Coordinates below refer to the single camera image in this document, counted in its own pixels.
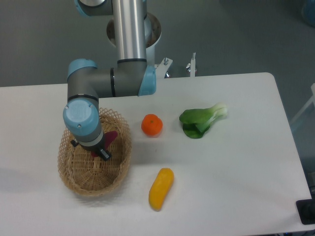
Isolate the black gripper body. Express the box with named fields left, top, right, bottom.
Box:
left=79, top=141, right=104, bottom=155

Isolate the purple sweet potato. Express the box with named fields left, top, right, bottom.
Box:
left=91, top=131, right=118, bottom=157

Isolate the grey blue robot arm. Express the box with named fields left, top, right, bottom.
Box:
left=63, top=0, right=156, bottom=161

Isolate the woven wicker basket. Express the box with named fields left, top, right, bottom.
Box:
left=58, top=108, right=132, bottom=197

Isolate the orange mandarin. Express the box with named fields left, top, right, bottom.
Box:
left=141, top=114, right=163, bottom=137

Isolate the yellow mango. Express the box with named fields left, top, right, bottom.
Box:
left=148, top=168, right=174, bottom=211

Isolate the green bok choy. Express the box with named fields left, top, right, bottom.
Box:
left=179, top=103, right=227, bottom=139

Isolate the black device at edge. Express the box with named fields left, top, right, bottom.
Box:
left=296, top=199, right=315, bottom=225

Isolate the white mounting frame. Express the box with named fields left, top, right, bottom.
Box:
left=155, top=58, right=173, bottom=79

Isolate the white clamp post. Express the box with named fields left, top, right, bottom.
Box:
left=186, top=52, right=197, bottom=78

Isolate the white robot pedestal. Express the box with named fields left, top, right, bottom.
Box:
left=106, top=12, right=161, bottom=66

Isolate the white frame at right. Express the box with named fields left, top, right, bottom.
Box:
left=290, top=84, right=315, bottom=126

